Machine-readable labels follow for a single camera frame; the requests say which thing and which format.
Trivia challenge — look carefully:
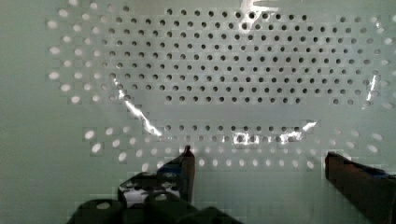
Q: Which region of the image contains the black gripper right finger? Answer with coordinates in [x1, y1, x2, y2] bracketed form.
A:
[325, 152, 396, 224]

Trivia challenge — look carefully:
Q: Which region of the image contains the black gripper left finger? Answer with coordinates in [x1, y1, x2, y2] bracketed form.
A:
[118, 145, 195, 208]

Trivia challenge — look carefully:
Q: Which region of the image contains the mint green plastic strainer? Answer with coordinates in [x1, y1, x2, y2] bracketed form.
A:
[1, 0, 395, 224]

